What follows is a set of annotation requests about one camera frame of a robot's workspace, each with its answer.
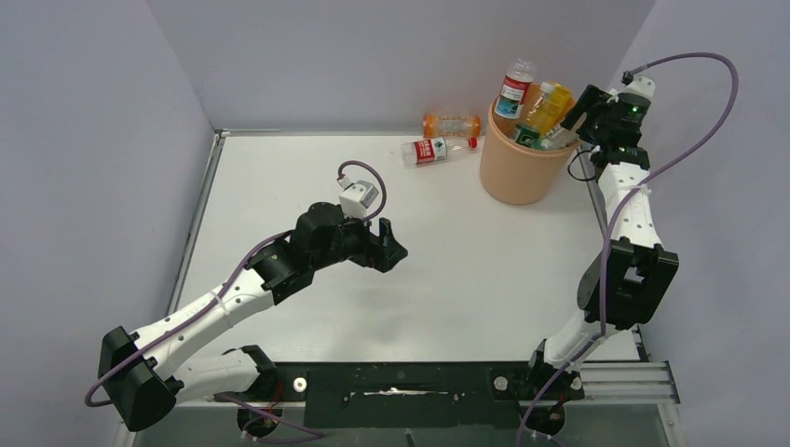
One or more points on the dark green label bottle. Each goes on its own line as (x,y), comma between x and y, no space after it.
(527,130)

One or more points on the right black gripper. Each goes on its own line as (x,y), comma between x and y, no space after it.
(588,99)

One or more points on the green label clear bottle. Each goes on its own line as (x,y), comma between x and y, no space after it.
(556,138)

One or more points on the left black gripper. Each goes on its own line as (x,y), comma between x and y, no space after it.
(372,252)

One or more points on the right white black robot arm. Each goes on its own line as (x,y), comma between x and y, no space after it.
(625,283)

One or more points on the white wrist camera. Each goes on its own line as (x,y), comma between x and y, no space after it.
(356,198)
(638,84)

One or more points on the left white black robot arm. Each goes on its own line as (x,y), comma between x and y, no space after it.
(145,373)

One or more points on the orange plastic bin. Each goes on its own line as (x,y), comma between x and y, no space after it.
(514,174)

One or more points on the yellow juice bottle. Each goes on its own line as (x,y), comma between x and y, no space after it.
(553,107)

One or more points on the orange drink bottle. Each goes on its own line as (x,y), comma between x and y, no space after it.
(455,126)

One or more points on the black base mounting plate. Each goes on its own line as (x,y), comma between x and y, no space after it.
(295,402)

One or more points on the red white label bottle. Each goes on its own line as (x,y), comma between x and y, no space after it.
(516,83)

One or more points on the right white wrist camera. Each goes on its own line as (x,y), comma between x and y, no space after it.
(638,84)

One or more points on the aluminium frame rail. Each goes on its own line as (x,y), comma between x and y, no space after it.
(621,382)

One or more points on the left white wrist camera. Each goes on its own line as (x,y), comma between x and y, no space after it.
(356,198)

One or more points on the red green label bottle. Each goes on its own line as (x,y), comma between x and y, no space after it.
(431,151)

